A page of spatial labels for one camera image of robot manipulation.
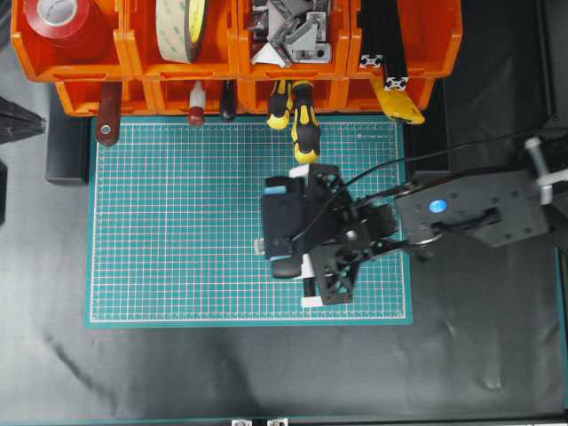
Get lower orange bin, wooden handle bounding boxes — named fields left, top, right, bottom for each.
left=55, top=80, right=156, bottom=117

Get lower orange bin, screwdrivers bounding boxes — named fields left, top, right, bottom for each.
left=243, top=79, right=349, bottom=115

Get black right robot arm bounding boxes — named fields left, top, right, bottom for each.
left=287, top=134, right=567, bottom=304

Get small yellow black screwdriver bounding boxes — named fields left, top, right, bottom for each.
left=266, top=80, right=294, bottom=130

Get black rack base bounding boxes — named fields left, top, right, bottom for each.
left=44, top=85, right=91, bottom=185

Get brown white tool handle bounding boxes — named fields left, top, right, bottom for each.
left=188, top=81, right=206, bottom=128

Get black aluminium profile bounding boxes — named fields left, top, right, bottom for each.
left=358, top=1, right=385, bottom=68
left=383, top=0, right=409, bottom=91

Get yellow plastic tool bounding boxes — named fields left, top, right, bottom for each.
left=370, top=78, right=425, bottom=125

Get black aluminium profile upper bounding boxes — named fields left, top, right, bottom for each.
left=358, top=1, right=385, bottom=68

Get grey metal corner brackets pile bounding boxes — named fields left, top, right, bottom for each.
left=247, top=0, right=332, bottom=68

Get upper orange bin, beige tape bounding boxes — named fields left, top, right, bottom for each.
left=124, top=1, right=239, bottom=80

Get upper orange bin, red tape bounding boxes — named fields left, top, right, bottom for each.
left=11, top=0, right=130, bottom=83

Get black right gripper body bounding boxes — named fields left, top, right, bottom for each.
left=306, top=164, right=402, bottom=305

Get lower orange bin, yellow tool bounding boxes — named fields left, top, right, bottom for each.
left=344, top=78, right=436, bottom=114

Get upper orange bin, aluminium profiles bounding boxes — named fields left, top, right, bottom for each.
left=345, top=0, right=463, bottom=80

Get large yellow black screwdriver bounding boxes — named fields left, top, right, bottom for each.
left=291, top=80, right=320, bottom=164

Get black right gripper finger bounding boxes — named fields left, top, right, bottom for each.
left=288, top=164, right=311, bottom=178
left=301, top=254, right=321, bottom=307

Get red tape roll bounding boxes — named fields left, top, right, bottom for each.
left=23, top=0, right=109, bottom=46

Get black cable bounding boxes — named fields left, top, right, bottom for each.
left=290, top=128, right=542, bottom=243

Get black round tool handle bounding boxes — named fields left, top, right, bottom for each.
left=219, top=80, right=237, bottom=122

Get black aluminium profile lower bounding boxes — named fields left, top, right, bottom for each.
left=383, top=0, right=409, bottom=91

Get brown wooden handle with hole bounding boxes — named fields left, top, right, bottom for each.
left=96, top=82, right=122, bottom=146

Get green cutting mat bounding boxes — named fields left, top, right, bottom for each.
left=85, top=116, right=412, bottom=328

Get beige double-sided tape roll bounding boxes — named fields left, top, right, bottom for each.
left=155, top=0, right=209, bottom=63

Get upper orange bin, corner brackets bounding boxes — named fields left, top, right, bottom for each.
left=236, top=0, right=351, bottom=81

